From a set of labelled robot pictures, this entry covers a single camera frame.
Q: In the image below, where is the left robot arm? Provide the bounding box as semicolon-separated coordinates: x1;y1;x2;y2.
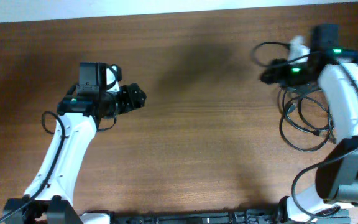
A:
0;62;147;223

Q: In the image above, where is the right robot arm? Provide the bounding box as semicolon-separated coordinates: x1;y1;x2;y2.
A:
245;24;358;223

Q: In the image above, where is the right camera black cable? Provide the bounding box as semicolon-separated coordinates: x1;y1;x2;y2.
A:
250;41;358;220

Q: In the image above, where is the camera black cable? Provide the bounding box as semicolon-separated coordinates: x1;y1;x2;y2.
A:
0;65;119;224
250;41;358;220

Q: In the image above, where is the left camera black cable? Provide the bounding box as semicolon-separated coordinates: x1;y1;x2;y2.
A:
0;65;119;224

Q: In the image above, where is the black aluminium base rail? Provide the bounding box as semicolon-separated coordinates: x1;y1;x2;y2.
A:
82;207;351;224

